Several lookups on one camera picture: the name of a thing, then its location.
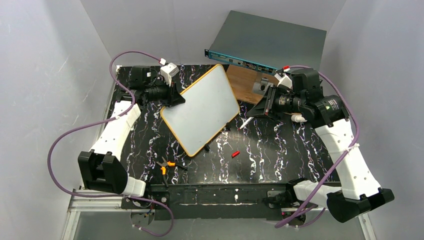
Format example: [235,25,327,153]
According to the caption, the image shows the red whiteboard marker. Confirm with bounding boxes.
[238,117,254,130]

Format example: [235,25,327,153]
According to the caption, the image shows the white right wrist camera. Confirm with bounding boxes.
[274,73,293,89]

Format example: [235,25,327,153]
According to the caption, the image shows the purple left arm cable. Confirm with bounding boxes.
[47,50,175,238]

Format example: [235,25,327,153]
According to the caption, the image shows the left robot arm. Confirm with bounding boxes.
[77,63,186,197]

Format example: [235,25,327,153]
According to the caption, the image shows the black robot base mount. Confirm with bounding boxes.
[120,182,342,221]

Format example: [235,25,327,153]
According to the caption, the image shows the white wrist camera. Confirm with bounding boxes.
[274,73,293,89]
[160,63,179,87]

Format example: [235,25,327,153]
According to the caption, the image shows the grey metal bracket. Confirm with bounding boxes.
[252,77,274,95]

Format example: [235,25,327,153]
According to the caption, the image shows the wooden board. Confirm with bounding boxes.
[226,65,278,105]

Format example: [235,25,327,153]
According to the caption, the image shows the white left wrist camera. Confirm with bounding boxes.
[160,63,179,87]

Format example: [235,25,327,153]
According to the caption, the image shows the orange-handled pliers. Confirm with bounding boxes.
[156,157,188,188]

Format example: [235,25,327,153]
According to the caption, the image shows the green and white tool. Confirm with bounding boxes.
[290,114,307,123]

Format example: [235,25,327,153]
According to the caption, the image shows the red marker cap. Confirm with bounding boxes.
[231,151,240,158]

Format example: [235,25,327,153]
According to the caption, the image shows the yellow-framed whiteboard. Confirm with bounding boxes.
[160,64,240,157]

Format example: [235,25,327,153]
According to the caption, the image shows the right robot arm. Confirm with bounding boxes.
[246,65,395,228]

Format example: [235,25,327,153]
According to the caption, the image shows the grey network switch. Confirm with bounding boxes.
[204,10,327,75]

